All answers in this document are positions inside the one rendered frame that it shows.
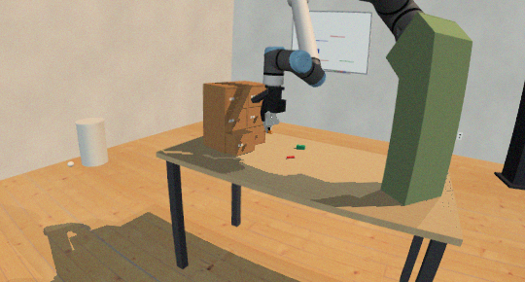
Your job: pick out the brown wooden chest of drawers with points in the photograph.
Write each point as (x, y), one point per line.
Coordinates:
(214, 112)

